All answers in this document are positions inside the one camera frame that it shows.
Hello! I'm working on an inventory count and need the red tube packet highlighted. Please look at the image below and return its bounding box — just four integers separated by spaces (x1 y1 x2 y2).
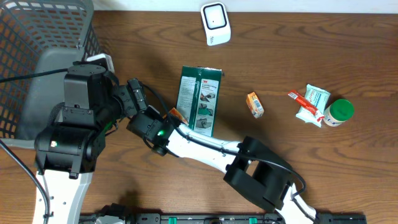
288 90 325 123

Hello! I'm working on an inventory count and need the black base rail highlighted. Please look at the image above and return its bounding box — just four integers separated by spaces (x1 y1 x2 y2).
78 203 367 224

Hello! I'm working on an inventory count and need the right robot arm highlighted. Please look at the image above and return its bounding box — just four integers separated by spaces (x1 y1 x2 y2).
127 108 317 223

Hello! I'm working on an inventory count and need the green lid small jar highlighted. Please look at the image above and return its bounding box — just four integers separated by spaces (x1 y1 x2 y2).
323 99 354 127

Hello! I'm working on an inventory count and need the green 3M package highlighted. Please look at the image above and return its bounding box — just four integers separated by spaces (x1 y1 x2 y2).
176 66 223 137

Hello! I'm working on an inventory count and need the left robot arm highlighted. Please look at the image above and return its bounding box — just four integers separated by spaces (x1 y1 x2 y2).
34 64 146 223

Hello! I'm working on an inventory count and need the dark grey plastic basket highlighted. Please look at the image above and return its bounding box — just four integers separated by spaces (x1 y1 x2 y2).
1 0 102 149

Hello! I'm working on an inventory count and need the orange small box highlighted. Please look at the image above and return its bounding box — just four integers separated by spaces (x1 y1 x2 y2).
246 92 264 118
162 108 189 126

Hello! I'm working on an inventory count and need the white barcode scanner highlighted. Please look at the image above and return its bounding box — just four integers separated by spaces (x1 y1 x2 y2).
200 2 231 46

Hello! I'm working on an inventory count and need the mint green wipes packet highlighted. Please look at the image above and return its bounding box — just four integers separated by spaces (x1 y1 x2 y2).
296 84 330 128

